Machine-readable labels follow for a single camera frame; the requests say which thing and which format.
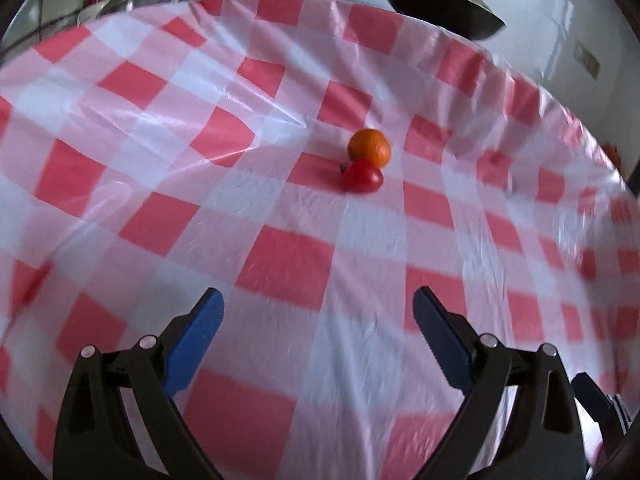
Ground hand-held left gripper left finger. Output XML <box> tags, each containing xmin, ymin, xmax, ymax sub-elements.
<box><xmin>52</xmin><ymin>287</ymin><xmax>226</xmax><ymax>480</ymax></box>

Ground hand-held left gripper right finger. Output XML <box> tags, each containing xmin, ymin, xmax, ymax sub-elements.
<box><xmin>412</xmin><ymin>286</ymin><xmax>589</xmax><ymax>480</ymax></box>

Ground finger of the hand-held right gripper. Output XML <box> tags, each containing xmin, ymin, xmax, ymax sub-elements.
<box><xmin>571</xmin><ymin>372</ymin><xmax>629</xmax><ymax>450</ymax></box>

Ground red cherry tomato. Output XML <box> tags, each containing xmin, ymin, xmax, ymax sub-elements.
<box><xmin>340</xmin><ymin>159</ymin><xmax>385</xmax><ymax>194</ymax></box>

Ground orange mandarin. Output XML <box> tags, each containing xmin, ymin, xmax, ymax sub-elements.
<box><xmin>347</xmin><ymin>128</ymin><xmax>392</xmax><ymax>168</ymax></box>

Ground red white checked plastic tablecloth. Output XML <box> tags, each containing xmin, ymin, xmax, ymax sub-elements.
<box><xmin>0</xmin><ymin>0</ymin><xmax>636</xmax><ymax>480</ymax></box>

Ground steel pot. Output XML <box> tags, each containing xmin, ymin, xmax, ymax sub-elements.
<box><xmin>0</xmin><ymin>0</ymin><xmax>191</xmax><ymax>61</ymax></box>

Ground white wall socket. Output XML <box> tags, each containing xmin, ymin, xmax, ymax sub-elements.
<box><xmin>573</xmin><ymin>42</ymin><xmax>602</xmax><ymax>80</ymax></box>

